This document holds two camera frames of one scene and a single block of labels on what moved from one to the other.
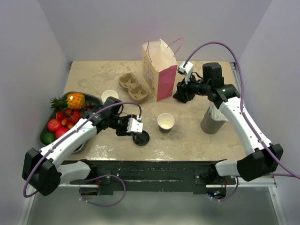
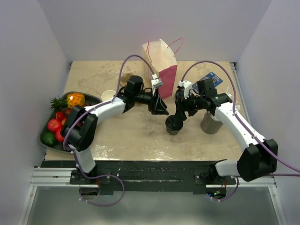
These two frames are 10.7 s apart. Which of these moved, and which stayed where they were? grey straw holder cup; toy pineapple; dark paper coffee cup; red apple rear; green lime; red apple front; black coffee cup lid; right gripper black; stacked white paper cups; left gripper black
Moved: left gripper black; black coffee cup lid; right gripper black; dark paper coffee cup
Stayed: stacked white paper cups; red apple front; toy pineapple; red apple rear; grey straw holder cup; green lime
